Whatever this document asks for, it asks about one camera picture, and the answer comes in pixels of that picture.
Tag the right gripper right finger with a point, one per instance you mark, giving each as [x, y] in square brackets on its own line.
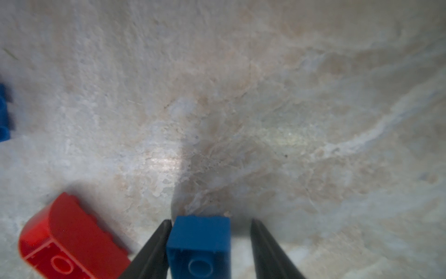
[270, 260]

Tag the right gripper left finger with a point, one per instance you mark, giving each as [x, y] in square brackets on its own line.
[151, 261]

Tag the red curved lego brick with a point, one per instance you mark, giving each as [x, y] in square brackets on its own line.
[62, 241]

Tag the dark blue lego brick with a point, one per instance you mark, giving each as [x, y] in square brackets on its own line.
[200, 248]

